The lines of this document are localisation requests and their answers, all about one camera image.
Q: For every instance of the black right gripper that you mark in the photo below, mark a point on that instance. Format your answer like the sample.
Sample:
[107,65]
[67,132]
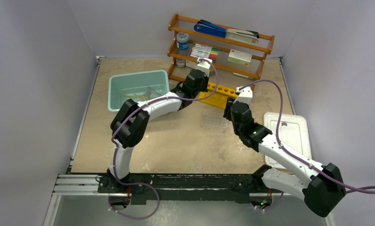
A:
[230,109]

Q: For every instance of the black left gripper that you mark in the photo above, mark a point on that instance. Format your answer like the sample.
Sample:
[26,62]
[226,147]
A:
[206,80]

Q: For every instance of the amber rubber tubing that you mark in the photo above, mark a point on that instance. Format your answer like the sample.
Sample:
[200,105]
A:
[136,96]

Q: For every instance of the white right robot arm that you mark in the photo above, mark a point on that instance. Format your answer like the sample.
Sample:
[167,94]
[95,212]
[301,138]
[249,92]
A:
[318,185]

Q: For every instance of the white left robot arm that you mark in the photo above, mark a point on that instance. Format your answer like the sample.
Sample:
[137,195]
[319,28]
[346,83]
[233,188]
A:
[130,123]

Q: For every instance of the white box lower shelf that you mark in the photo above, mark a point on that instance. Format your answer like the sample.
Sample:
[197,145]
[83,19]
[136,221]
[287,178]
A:
[191,64]

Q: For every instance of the yellow test tube rack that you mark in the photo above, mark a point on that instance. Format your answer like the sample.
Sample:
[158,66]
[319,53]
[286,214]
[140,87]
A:
[219,97]

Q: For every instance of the pack of coloured markers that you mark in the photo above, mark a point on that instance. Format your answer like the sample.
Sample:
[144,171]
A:
[203,51]

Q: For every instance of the clear well plate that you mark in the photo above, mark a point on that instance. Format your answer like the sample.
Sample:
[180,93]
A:
[213,121]

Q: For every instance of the white plastic tray lid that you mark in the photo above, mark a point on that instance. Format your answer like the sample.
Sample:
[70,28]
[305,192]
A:
[293,131]

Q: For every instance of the blue-lidded jar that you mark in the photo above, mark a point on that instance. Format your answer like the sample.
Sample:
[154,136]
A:
[182,39]

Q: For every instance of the green white box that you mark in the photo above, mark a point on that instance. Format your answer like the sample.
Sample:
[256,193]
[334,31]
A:
[239,57]

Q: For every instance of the wooden three-tier shelf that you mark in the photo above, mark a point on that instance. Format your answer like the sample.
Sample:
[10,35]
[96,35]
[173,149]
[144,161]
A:
[185,24]

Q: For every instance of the green capped white marker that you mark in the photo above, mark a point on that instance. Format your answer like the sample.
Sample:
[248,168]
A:
[243,76]

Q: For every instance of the blue long stapler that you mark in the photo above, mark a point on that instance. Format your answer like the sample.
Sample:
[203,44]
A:
[209,28]

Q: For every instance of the teal plastic tub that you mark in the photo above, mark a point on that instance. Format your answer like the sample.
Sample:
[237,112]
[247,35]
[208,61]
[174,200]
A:
[134,84]

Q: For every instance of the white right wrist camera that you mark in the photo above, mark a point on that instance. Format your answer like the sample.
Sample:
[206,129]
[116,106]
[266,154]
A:
[244,95]

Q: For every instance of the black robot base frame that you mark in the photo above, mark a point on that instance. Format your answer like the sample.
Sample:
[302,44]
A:
[143,187]

